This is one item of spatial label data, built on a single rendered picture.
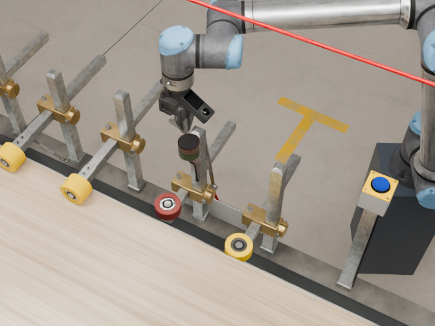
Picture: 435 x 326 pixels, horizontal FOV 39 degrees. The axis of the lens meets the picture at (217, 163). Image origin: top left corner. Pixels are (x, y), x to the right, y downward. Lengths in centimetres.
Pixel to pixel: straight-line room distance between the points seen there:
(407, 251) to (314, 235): 44
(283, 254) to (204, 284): 37
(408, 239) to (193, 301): 115
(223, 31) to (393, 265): 148
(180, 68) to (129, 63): 195
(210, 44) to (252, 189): 146
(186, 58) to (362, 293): 89
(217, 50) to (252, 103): 174
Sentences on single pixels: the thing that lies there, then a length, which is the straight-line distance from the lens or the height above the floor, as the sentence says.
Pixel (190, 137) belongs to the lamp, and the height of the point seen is 114.
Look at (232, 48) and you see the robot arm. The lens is 161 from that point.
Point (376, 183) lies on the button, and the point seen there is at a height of 123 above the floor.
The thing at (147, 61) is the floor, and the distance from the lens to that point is 358.
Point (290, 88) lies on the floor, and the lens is 343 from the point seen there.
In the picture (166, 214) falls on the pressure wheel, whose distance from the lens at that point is 182.
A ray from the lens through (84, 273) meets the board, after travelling 176.
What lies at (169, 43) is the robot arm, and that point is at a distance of 161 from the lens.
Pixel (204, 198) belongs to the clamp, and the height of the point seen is 86.
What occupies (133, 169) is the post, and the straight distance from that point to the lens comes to 203.
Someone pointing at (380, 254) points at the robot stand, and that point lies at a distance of 267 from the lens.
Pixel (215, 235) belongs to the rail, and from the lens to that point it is 202.
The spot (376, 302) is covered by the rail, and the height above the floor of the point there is 70.
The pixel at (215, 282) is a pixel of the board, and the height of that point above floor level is 90.
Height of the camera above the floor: 243
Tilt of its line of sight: 52 degrees down
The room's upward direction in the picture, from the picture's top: straight up
